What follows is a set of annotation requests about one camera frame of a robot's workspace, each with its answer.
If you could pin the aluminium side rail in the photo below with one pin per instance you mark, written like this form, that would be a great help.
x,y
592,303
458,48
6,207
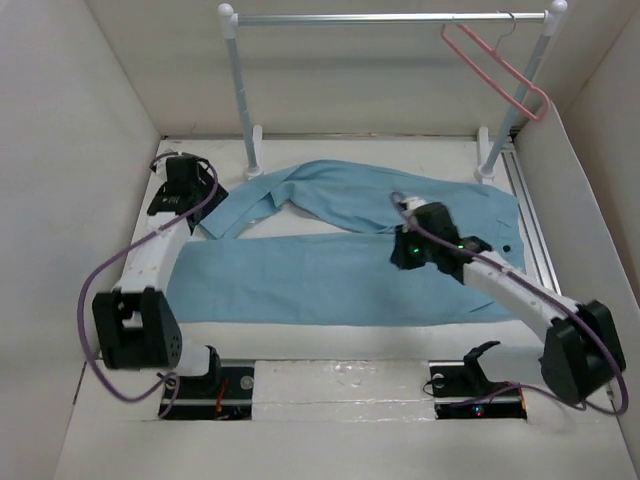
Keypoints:
x,y
538,259

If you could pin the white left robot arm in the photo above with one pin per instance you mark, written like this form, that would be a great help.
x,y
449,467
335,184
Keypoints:
x,y
135,325

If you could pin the light blue trousers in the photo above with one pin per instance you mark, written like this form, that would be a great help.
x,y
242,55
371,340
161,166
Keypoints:
x,y
311,245

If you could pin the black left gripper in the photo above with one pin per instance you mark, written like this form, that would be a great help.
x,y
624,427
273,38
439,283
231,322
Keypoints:
x,y
218,197

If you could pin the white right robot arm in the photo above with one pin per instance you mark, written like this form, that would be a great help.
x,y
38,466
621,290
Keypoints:
x,y
581,348

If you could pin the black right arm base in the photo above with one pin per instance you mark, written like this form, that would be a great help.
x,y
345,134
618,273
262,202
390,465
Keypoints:
x,y
462,391

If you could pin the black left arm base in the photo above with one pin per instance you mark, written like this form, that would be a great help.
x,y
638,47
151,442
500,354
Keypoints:
x,y
225,393

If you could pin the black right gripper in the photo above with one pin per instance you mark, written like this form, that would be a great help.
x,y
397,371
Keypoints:
x,y
399,255

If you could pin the white metal clothes rack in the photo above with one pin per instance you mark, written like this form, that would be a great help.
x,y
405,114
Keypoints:
x,y
529,100

